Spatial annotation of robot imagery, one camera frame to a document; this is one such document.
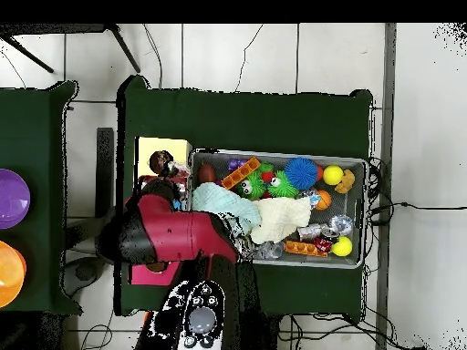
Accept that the white colourful patterned cloth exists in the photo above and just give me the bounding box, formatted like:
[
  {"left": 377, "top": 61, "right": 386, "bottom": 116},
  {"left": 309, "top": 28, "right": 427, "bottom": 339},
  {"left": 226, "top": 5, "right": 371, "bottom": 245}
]
[{"left": 162, "top": 161, "right": 192, "bottom": 201}]

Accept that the light blue muslin cloth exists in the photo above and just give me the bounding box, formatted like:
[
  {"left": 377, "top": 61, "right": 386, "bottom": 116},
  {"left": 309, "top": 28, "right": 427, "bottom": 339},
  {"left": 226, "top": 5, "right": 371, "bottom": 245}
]
[{"left": 192, "top": 181, "right": 262, "bottom": 236}]

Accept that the cream muslin cloth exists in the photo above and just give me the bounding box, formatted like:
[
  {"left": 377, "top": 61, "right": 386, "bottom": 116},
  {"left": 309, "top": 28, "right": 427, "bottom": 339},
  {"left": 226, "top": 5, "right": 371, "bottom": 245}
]
[{"left": 249, "top": 196, "right": 312, "bottom": 244}]

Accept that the wooden box with three holes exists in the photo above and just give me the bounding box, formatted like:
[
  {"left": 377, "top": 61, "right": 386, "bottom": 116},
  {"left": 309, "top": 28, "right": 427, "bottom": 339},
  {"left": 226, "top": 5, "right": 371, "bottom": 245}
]
[{"left": 127, "top": 136, "right": 193, "bottom": 286}]

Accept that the shallow mesh bin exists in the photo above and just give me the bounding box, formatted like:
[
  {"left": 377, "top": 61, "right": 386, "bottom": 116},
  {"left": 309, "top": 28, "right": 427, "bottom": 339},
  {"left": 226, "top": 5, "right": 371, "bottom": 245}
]
[{"left": 187, "top": 148, "right": 368, "bottom": 270}]

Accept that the black upright panel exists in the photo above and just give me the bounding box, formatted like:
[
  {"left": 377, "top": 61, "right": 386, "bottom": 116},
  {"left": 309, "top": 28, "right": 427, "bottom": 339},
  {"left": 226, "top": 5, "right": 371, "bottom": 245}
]
[{"left": 95, "top": 127, "right": 115, "bottom": 220}]

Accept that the orange plastic block tray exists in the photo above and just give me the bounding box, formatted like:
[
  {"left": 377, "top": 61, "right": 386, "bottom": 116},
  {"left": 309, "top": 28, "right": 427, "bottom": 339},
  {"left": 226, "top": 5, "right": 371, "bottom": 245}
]
[
  {"left": 220, "top": 155, "right": 262, "bottom": 190},
  {"left": 284, "top": 240, "right": 329, "bottom": 259}
]

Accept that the green spiky toy with eyes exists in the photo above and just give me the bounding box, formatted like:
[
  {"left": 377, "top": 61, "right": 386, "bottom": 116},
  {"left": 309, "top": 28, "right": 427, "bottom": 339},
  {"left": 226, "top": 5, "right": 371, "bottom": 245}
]
[
  {"left": 266, "top": 170, "right": 301, "bottom": 199},
  {"left": 234, "top": 176, "right": 268, "bottom": 201}
]

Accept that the dark green side tablecloth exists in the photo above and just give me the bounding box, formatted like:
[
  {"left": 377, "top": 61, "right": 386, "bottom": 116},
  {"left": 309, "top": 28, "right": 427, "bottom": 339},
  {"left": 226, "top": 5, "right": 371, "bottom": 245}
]
[{"left": 0, "top": 80, "right": 83, "bottom": 316}]

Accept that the black tripod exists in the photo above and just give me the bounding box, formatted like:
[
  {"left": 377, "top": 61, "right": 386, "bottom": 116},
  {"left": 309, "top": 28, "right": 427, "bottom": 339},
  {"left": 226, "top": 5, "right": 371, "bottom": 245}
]
[{"left": 0, "top": 23, "right": 141, "bottom": 74}]

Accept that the purple plastic bowl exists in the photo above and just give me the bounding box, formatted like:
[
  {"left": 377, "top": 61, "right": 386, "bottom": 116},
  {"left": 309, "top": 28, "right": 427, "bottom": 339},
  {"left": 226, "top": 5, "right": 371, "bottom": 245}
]
[{"left": 0, "top": 168, "right": 31, "bottom": 230}]

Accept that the blue spiky ball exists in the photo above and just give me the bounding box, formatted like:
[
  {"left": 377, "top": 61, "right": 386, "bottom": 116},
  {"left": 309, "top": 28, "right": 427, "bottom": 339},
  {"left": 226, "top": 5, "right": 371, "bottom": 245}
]
[{"left": 283, "top": 156, "right": 319, "bottom": 191}]

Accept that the orange plastic bowl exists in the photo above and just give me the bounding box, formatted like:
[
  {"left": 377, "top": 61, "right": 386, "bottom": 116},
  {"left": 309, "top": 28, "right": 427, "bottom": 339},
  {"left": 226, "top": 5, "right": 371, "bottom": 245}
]
[{"left": 0, "top": 240, "right": 27, "bottom": 309}]

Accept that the small orange basketball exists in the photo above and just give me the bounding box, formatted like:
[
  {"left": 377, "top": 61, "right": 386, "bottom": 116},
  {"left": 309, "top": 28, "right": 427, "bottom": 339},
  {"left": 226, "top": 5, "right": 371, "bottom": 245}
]
[{"left": 314, "top": 189, "right": 333, "bottom": 211}]

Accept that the yellow ball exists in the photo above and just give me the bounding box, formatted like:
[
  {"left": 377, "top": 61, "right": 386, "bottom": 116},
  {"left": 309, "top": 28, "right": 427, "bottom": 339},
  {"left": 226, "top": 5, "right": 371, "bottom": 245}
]
[
  {"left": 322, "top": 164, "right": 345, "bottom": 186},
  {"left": 330, "top": 235, "right": 354, "bottom": 257}
]

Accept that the black power cable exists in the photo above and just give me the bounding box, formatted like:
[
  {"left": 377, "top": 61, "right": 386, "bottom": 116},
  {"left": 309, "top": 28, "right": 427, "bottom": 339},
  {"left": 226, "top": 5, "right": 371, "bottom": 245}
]
[{"left": 366, "top": 201, "right": 467, "bottom": 225}]

